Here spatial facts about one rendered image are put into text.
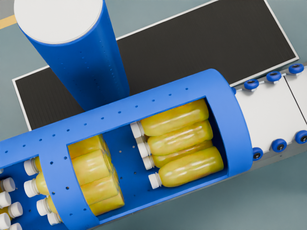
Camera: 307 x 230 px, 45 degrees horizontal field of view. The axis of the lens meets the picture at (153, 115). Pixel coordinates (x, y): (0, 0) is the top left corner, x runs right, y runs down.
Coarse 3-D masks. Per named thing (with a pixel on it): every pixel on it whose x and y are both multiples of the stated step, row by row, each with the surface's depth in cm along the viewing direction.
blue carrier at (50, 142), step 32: (160, 96) 89; (192, 96) 87; (224, 96) 86; (64, 128) 88; (96, 128) 86; (128, 128) 109; (224, 128) 84; (0, 160) 85; (64, 160) 83; (128, 160) 110; (224, 160) 106; (64, 192) 82; (128, 192) 105; (160, 192) 101; (32, 224) 104; (64, 224) 101; (96, 224) 90
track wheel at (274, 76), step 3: (270, 72) 117; (273, 72) 116; (276, 72) 116; (279, 72) 115; (267, 75) 115; (270, 75) 115; (273, 75) 114; (276, 75) 113; (279, 75) 113; (267, 78) 115; (270, 78) 114; (273, 78) 113; (276, 78) 113; (279, 78) 114; (270, 81) 115; (273, 81) 114
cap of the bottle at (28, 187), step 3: (30, 180) 89; (24, 183) 89; (27, 183) 88; (30, 183) 88; (24, 186) 88; (27, 186) 88; (30, 186) 88; (27, 189) 88; (30, 189) 88; (27, 192) 88; (30, 192) 88; (33, 192) 88; (27, 195) 88; (30, 195) 88; (33, 195) 89
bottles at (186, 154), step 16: (192, 128) 98; (208, 128) 98; (144, 144) 100; (160, 144) 97; (176, 144) 98; (192, 144) 99; (208, 144) 104; (144, 160) 105; (160, 160) 103; (176, 160) 100; (192, 160) 99; (208, 160) 98; (160, 176) 99; (176, 176) 98; (192, 176) 98; (0, 192) 103; (0, 208) 97; (16, 208) 102; (96, 208) 97; (112, 208) 98; (16, 224) 98
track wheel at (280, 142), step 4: (276, 140) 109; (280, 140) 108; (284, 140) 109; (272, 144) 109; (276, 144) 108; (280, 144) 108; (284, 144) 109; (272, 148) 109; (276, 148) 109; (280, 148) 109; (284, 148) 110
